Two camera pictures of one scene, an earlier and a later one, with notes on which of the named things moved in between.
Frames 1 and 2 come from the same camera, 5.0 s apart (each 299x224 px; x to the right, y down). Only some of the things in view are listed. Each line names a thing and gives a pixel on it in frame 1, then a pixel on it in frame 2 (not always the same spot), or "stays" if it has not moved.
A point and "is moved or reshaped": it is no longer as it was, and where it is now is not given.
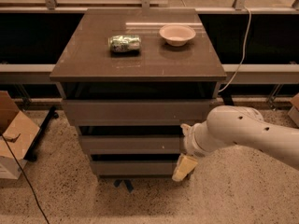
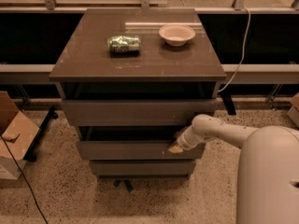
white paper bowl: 177,35 stays
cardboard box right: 293,113 stays
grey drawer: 133,144 is moved or reshaped
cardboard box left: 19,133 stays
